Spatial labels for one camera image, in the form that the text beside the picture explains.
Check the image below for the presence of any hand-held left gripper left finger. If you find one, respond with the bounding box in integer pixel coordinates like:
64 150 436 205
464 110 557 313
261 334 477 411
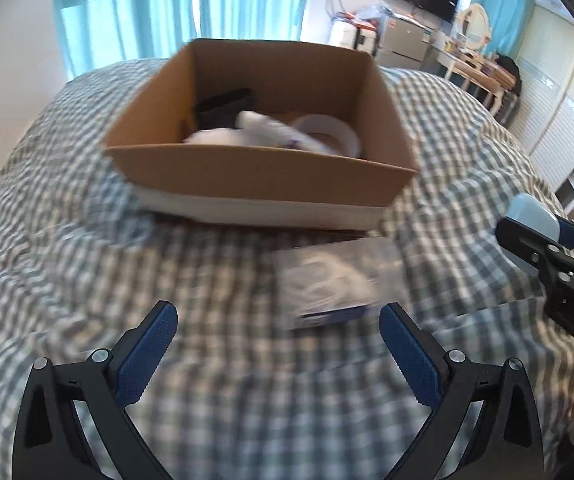
12 300 180 480

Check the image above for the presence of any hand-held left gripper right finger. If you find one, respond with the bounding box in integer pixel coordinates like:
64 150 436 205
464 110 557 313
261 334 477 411
378 302 546 480

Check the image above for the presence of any white dressing table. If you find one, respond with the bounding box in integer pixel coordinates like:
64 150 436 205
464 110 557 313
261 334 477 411
434 49 518 112

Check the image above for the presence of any oval white mirror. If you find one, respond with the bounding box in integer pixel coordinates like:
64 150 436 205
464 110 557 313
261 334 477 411
454 3 493 54

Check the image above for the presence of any cardboard box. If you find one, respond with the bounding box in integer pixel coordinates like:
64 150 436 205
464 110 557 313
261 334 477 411
102 38 421 231

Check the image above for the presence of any grey cabinet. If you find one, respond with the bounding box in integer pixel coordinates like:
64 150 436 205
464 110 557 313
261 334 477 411
376 17 431 69

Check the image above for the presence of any clear plastic bag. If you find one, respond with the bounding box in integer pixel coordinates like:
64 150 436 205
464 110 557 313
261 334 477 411
354 0 393 26

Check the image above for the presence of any black cloth item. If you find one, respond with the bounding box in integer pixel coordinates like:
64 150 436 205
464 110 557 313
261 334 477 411
194 88 258 134

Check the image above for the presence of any clear plastic packet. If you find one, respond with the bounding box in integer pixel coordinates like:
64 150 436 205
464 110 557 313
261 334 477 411
271 237 403 332

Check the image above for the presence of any white suitcase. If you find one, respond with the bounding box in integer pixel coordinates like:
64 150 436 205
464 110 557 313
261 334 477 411
329 14 381 54

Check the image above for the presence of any teal curtain beside wardrobe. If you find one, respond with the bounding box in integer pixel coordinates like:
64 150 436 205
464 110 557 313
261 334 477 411
467 0 541 62

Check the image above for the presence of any white cream tube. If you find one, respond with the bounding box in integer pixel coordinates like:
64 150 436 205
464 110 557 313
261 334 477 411
508 193 562 277

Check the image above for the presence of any beige tape roll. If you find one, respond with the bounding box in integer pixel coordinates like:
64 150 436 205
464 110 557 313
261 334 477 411
291 113 363 159

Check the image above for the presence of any black bag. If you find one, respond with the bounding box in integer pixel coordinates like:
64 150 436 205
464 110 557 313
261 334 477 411
494 53 523 96

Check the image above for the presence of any wide teal curtain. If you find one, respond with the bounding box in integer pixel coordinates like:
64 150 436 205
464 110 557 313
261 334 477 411
49 0 206 81

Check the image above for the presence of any narrow teal curtain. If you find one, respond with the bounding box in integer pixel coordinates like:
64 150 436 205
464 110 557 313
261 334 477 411
199 0 311 44

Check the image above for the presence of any white louvered wardrobe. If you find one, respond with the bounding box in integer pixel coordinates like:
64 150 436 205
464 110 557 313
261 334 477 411
509 0 574 212

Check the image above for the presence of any grey checked blanket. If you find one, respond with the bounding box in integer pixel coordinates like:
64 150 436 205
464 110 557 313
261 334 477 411
0 57 574 480

